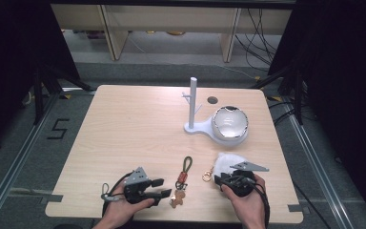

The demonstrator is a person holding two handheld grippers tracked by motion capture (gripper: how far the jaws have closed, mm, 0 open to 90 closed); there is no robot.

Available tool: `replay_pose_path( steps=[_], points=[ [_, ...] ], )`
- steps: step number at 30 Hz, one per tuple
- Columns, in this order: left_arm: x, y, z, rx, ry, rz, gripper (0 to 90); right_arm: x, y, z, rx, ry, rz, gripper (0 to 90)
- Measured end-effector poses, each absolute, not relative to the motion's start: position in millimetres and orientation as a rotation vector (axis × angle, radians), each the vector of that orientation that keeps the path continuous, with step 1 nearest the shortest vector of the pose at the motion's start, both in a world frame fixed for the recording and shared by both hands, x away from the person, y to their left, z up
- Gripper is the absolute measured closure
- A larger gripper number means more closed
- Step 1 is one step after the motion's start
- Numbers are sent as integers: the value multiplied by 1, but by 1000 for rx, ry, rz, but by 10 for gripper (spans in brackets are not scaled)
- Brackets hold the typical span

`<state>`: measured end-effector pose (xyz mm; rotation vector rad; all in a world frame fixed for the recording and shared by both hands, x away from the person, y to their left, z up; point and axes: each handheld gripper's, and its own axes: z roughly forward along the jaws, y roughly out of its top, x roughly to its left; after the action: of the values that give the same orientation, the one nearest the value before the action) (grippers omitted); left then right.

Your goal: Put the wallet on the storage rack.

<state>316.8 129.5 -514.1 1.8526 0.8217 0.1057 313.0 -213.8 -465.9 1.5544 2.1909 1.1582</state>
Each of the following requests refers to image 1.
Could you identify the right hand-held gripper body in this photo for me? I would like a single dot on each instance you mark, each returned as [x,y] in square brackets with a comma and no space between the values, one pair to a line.
[239,183]

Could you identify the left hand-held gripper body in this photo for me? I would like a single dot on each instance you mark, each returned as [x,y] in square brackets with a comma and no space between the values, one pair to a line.
[136,187]

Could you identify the person's right hand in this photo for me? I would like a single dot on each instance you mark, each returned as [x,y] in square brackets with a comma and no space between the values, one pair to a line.
[246,206]

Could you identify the person's left hand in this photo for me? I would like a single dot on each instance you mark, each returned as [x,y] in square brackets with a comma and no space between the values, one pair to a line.
[120,208]

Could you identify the white bowl with silver rim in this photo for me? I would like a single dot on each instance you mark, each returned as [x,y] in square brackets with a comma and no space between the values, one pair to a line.
[229,122]

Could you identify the grey tape strip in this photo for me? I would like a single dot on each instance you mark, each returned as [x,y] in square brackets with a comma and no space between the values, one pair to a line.
[295,208]
[52,198]

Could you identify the white hook stand with tray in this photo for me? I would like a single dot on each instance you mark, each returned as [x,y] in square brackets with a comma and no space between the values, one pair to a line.
[193,105]

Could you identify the dark round table grommet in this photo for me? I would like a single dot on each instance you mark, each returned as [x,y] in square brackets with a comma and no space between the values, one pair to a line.
[212,100]

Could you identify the black metal stand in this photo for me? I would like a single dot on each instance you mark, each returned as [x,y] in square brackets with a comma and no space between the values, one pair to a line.
[297,95]
[39,95]

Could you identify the dark curtain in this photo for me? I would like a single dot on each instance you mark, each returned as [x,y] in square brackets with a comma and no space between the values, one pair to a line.
[12,63]
[346,79]

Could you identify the metal floor rail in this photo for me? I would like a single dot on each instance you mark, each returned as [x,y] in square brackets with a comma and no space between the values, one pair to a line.
[12,165]
[321,165]

